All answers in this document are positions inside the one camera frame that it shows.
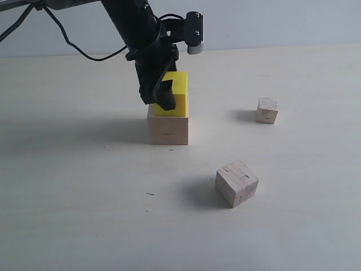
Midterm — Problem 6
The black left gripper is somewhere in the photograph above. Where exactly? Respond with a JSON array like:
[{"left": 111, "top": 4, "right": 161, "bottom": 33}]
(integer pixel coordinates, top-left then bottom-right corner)
[{"left": 126, "top": 43, "right": 179, "bottom": 111}]

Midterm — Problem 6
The yellow foam cube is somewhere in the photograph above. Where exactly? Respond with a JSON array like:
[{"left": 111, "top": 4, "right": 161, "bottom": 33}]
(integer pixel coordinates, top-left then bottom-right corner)
[{"left": 155, "top": 71, "right": 188, "bottom": 117}]

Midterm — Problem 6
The large wooden cube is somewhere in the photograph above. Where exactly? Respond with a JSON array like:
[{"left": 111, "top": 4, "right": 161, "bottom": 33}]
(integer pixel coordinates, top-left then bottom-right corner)
[{"left": 147, "top": 104, "right": 189, "bottom": 145}]

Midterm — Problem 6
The medium wooden cube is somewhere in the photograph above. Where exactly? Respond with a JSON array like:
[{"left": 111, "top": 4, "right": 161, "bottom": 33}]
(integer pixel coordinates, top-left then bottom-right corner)
[{"left": 215, "top": 160, "right": 259, "bottom": 208}]

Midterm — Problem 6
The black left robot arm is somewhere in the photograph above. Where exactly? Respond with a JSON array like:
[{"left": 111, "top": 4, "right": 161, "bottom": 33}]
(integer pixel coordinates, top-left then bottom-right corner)
[{"left": 1, "top": 0, "right": 179, "bottom": 111}]

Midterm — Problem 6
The small wooden cube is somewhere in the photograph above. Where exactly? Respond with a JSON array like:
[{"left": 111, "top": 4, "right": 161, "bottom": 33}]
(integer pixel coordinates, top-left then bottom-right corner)
[{"left": 256, "top": 98, "right": 278, "bottom": 124}]

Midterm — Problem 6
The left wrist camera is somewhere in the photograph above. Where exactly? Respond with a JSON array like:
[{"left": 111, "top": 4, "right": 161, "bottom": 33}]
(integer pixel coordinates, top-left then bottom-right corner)
[{"left": 184, "top": 11, "right": 204, "bottom": 55}]

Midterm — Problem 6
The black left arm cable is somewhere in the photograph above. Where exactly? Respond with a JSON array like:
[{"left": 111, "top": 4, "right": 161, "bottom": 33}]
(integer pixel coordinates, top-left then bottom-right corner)
[{"left": 0, "top": 4, "right": 177, "bottom": 98}]

